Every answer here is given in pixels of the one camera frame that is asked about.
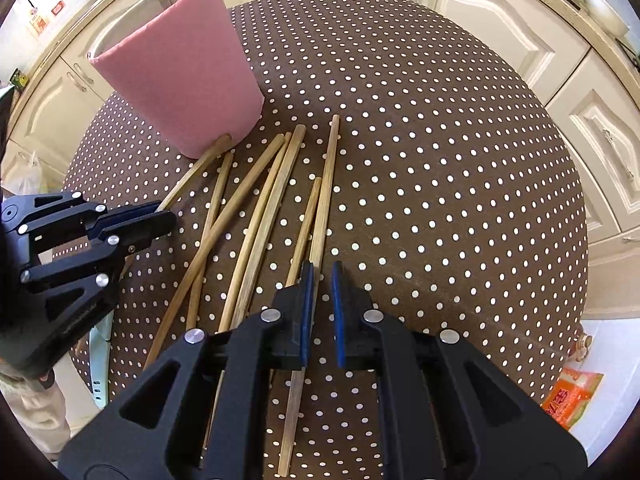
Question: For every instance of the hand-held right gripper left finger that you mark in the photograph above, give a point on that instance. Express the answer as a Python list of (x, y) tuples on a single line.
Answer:
[(306, 320)]

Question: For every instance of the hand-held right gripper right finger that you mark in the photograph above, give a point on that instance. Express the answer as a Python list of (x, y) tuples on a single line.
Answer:
[(338, 320)]

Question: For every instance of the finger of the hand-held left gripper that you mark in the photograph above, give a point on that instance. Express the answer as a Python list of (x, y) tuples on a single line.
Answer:
[(125, 212), (145, 227)]

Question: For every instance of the slender wooden chopstick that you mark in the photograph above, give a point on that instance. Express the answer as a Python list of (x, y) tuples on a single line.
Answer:
[(325, 185), (195, 172)]

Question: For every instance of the bunch of wooden chopsticks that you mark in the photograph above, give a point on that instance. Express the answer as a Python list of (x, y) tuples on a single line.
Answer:
[(274, 205)]

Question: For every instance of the pink utensil holder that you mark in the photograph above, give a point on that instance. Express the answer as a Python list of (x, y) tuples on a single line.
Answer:
[(185, 70)]

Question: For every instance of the person's left hand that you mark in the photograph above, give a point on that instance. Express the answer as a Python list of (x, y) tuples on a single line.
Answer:
[(25, 384)]

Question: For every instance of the person's light trousers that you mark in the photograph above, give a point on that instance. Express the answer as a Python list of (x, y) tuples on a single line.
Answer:
[(45, 420)]

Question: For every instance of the white plastic bag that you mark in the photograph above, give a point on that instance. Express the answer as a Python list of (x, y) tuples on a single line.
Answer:
[(25, 175)]

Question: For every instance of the orange bottle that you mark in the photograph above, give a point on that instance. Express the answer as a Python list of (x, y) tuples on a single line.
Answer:
[(37, 22)]

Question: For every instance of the small orange jar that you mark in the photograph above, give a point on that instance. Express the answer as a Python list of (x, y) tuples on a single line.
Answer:
[(58, 7)]

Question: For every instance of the orange snack packet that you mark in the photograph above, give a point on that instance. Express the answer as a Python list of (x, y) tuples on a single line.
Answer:
[(570, 400)]

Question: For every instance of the white bowl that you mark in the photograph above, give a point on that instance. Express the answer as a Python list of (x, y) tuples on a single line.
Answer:
[(605, 10)]

